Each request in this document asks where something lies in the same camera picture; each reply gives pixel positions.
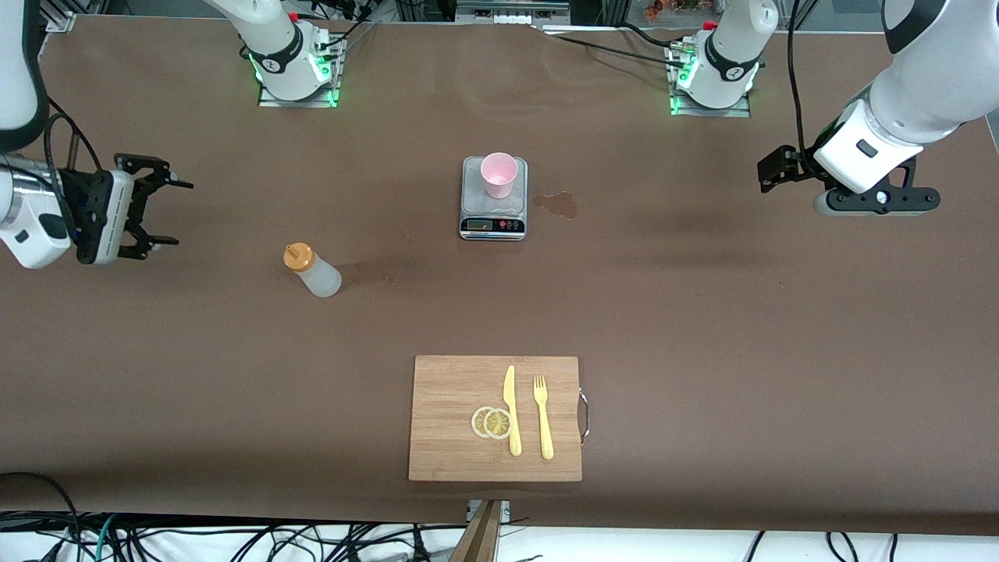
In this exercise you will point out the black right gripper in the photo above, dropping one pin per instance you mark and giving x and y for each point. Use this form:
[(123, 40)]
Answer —
[(84, 203)]

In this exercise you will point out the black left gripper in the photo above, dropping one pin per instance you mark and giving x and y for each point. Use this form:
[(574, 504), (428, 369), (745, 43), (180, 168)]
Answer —
[(783, 168)]

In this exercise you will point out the translucent sauce bottle orange cap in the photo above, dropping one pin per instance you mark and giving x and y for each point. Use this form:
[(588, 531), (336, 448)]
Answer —
[(320, 277)]

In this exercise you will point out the pink plastic cup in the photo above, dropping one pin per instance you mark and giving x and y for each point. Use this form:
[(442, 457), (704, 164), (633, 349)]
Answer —
[(498, 176)]

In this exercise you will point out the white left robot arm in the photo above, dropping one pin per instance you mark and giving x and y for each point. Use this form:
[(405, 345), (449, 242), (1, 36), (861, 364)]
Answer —
[(921, 78)]

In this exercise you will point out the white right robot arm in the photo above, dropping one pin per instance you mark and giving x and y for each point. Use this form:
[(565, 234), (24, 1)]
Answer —
[(19, 78)]

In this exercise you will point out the brown liquid puddle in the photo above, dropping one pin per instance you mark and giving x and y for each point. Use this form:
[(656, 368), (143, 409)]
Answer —
[(560, 204)]

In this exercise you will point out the silver digital kitchen scale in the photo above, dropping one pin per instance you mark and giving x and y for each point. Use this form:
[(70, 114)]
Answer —
[(492, 222)]

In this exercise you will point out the white power strip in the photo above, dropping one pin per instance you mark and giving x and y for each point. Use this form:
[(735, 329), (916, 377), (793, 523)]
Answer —
[(507, 16)]

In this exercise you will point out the yellow plastic fork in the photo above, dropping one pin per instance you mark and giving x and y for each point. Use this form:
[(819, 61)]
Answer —
[(544, 421)]

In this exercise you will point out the yellow plastic knife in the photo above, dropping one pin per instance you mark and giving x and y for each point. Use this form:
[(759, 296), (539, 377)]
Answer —
[(510, 398)]

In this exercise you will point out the bamboo cutting board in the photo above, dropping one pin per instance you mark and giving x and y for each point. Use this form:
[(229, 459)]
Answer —
[(453, 421)]

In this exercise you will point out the lemon slice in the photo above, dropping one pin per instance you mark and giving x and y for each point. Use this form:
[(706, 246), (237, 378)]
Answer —
[(476, 422), (498, 424)]

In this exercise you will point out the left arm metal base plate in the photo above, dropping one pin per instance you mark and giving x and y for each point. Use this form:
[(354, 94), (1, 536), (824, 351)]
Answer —
[(741, 109)]

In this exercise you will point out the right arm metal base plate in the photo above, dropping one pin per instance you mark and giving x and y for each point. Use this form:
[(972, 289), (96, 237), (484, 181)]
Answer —
[(332, 82)]

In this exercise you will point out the aluminium frame corner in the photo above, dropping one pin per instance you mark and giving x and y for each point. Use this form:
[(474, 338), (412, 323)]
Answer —
[(61, 19)]

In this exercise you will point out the small metal table bracket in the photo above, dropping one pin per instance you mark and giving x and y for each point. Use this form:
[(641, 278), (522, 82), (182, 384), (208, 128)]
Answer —
[(506, 509)]

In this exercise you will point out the wooden post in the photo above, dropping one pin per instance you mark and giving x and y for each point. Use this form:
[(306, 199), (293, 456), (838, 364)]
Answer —
[(480, 538)]

